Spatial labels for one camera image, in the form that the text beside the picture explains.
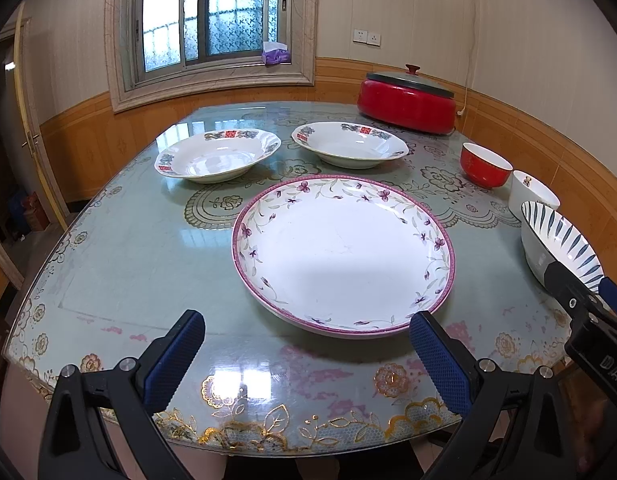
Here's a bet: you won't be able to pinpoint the white bowl blue leaf pattern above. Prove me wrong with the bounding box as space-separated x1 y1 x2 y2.
521 200 605 292

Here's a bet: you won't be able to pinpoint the white bowl with bear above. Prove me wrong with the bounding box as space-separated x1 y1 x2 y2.
508 170 560 221

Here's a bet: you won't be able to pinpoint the red bowl white inside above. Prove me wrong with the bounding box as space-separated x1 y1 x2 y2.
459 142 514 188

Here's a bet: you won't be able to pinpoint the large pink floral rim plate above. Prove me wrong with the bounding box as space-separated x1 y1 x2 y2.
231 174 456 339

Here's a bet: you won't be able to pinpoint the white plate red characters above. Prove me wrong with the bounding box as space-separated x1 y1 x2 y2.
154 129 281 184
291 122 409 170

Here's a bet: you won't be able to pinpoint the red electric cooking pot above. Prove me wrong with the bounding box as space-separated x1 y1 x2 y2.
357 64 456 136

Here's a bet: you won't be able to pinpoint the wooden door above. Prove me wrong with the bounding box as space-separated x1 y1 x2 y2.
13 1 69 232

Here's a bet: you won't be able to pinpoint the purple tissue box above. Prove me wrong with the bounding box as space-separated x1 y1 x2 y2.
262 41 291 66

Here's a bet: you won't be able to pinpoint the white power cable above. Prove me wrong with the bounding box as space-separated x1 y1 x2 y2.
455 0 482 117

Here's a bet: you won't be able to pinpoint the white wall socket pair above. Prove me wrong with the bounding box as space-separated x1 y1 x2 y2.
352 29 381 48

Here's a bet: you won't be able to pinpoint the window with marble frame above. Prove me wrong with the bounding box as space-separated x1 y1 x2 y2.
104 0 317 113

